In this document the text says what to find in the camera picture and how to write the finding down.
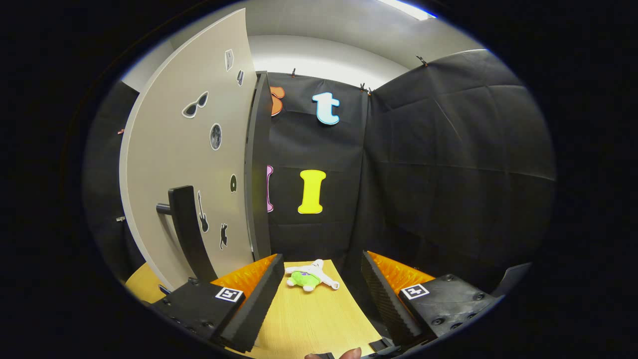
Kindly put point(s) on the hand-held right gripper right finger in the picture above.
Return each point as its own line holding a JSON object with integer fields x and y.
{"x": 384, "y": 304}

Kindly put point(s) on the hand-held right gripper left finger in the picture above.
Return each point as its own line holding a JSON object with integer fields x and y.
{"x": 259, "y": 309}

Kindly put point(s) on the beige cabinet door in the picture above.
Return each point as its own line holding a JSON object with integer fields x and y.
{"x": 164, "y": 164}

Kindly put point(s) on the green and white plush toy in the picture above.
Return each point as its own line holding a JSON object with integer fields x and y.
{"x": 301, "y": 279}

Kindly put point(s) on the black backdrop cloth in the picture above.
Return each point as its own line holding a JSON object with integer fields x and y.
{"x": 448, "y": 174}

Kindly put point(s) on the ceiling strip light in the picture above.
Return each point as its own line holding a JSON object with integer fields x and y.
{"x": 408, "y": 9}

